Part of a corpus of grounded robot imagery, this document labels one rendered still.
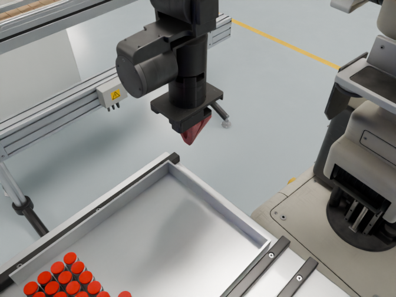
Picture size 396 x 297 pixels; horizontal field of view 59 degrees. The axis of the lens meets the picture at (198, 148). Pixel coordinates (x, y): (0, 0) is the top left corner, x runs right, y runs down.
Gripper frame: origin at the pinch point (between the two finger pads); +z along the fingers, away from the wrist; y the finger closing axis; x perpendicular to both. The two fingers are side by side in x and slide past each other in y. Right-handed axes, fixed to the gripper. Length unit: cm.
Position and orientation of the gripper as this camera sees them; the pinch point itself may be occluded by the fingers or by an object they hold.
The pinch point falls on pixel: (188, 139)
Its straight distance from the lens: 60.8
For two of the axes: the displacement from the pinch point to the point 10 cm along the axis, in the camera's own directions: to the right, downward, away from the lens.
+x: 7.1, 5.1, -4.9
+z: -0.1, 7.0, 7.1
